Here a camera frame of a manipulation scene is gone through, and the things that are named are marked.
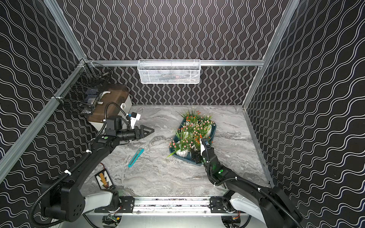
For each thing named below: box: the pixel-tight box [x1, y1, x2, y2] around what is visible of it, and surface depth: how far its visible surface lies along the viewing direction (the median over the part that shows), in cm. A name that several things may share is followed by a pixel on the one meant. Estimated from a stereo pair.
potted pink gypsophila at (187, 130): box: [180, 123, 200, 140], surface depth 91 cm
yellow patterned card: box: [94, 168, 114, 190], surface depth 82 cm
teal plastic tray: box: [169, 117, 217, 164], surface depth 90 cm
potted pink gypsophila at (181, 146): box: [166, 131, 193, 158], surface depth 89 cm
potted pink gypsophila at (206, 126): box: [199, 114, 216, 138], surface depth 92 cm
